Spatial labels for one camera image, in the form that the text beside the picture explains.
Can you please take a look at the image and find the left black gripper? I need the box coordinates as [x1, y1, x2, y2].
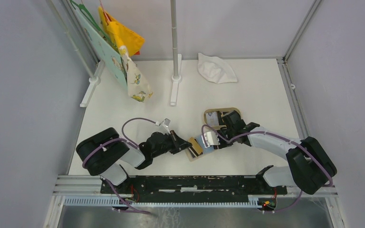
[152, 130, 192, 158]

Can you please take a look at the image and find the beige card holder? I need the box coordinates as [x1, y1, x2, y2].
[186, 135, 215, 162]

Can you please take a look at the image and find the gold striped card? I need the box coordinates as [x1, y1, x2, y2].
[188, 137, 203, 159]

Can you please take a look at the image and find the beige oval tray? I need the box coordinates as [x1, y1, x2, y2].
[203, 107, 241, 128]

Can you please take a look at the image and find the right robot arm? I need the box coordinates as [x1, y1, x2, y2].
[221, 111, 337, 195]

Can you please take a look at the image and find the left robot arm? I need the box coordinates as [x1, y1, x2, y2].
[76, 127, 192, 194]

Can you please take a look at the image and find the silver VIP card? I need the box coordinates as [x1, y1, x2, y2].
[205, 111, 220, 126]

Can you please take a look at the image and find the white crumpled cloth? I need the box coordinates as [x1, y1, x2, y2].
[197, 53, 238, 84]

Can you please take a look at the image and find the white pole base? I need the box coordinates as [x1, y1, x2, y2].
[170, 53, 182, 106]

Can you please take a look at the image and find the white printed hanging cloth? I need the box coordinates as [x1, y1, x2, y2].
[119, 46, 153, 102]

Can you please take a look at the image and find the white left rack foot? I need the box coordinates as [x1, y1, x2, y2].
[79, 60, 106, 108]

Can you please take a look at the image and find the teal printed hanging cloth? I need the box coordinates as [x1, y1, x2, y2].
[70, 0, 127, 89]

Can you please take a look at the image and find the yellow hanging cloth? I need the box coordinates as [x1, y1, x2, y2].
[98, 6, 145, 57]

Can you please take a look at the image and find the grey vertical pole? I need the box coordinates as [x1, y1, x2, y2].
[170, 0, 180, 81]

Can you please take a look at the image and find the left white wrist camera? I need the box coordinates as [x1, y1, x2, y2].
[156, 118, 171, 133]

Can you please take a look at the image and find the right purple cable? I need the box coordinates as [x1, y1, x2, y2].
[201, 124, 334, 213]

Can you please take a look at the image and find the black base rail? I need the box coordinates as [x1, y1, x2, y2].
[115, 175, 288, 203]

